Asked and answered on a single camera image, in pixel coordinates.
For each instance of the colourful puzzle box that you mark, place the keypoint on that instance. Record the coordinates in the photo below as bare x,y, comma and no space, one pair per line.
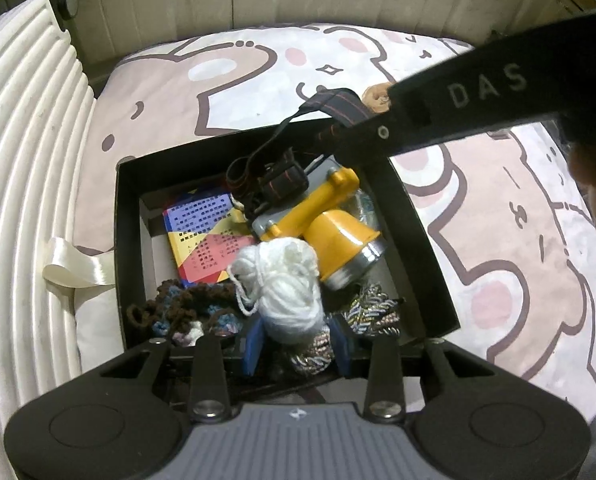
202,240

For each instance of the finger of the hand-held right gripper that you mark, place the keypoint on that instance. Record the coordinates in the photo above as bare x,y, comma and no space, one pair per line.
373,132

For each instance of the dark crochet yarn piece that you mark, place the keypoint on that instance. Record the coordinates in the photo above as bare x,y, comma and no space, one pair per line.
177,310

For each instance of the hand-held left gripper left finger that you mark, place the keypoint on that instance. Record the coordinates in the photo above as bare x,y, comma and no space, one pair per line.
253,351

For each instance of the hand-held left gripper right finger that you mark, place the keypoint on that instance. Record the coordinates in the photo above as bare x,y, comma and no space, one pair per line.
341,350

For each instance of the printed cartoon blanket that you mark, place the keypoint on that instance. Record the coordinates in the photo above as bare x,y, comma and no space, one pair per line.
187,95

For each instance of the white yarn ball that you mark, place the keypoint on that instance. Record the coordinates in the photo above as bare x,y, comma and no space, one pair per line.
283,285

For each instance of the black cardboard box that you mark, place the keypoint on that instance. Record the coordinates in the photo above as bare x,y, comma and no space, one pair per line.
127,240

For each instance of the brown rose-shaped ornament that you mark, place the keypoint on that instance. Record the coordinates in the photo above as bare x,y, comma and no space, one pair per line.
375,97

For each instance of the white teal patterned pouch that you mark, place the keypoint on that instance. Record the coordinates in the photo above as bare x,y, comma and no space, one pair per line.
364,210

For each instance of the cream satin ribbon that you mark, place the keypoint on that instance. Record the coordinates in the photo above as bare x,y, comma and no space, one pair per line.
77,270

